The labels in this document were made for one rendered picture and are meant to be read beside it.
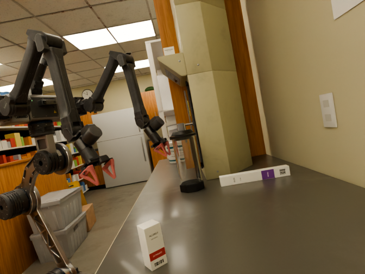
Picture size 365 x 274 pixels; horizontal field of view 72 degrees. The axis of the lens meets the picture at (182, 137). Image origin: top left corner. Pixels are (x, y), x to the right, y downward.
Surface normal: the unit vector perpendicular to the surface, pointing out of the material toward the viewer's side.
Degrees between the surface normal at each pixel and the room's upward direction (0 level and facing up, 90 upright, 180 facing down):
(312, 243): 0
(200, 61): 90
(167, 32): 90
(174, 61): 90
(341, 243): 0
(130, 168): 90
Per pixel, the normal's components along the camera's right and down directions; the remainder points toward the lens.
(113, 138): 0.01, 0.05
